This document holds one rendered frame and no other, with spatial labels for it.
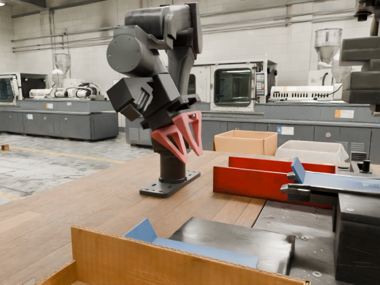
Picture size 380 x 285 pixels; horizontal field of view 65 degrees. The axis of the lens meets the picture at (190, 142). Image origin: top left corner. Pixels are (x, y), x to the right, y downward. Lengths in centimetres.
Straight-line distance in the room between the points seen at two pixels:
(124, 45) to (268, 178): 38
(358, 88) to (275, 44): 677
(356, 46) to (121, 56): 31
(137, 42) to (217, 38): 714
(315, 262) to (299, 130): 458
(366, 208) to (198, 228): 22
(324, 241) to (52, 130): 787
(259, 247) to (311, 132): 459
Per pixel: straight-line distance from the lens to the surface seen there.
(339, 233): 39
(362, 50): 42
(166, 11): 57
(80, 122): 739
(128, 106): 45
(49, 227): 56
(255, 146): 272
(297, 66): 693
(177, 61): 75
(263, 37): 723
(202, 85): 547
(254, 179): 64
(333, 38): 557
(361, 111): 492
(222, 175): 65
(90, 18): 1009
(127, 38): 47
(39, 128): 857
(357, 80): 39
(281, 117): 501
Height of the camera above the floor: 112
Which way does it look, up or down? 9 degrees down
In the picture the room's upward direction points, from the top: straight up
